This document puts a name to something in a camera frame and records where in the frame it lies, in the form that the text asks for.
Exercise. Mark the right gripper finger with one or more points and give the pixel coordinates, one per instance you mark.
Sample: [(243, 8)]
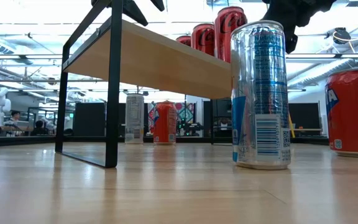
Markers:
[(277, 12), (291, 40)]

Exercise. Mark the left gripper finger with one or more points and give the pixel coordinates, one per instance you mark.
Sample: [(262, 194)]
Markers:
[(135, 12), (158, 4)]

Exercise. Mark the red cola can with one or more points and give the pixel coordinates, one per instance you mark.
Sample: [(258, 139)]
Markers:
[(203, 40), (224, 34), (183, 41)]

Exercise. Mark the blue silver energy drink can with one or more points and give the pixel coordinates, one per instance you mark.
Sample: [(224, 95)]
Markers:
[(259, 93)]

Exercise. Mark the small black robot arm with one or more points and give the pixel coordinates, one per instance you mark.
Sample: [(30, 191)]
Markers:
[(191, 127)]

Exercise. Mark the wooden shelf black metal legs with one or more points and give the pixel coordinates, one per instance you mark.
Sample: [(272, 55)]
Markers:
[(154, 62)]

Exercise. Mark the black ceiling-hung device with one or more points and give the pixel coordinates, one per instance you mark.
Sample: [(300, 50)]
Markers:
[(341, 35)]

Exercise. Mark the black partition panel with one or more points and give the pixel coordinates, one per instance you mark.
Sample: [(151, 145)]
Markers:
[(304, 115), (89, 119)]

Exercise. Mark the orange soda can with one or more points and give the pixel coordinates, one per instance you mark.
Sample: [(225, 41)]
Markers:
[(165, 124), (350, 115)]

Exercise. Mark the black equipment rack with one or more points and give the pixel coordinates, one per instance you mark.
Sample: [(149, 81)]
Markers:
[(222, 109)]

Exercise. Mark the white slim can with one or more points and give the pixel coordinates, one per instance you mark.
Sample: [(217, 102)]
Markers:
[(134, 118)]

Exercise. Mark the colourful poster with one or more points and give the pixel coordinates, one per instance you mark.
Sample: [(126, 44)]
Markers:
[(186, 113)]

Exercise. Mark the person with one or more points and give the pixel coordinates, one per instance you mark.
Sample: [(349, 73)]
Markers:
[(39, 127), (15, 118)]

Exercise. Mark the black aluminium table frame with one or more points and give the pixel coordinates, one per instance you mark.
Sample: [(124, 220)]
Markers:
[(26, 140)]

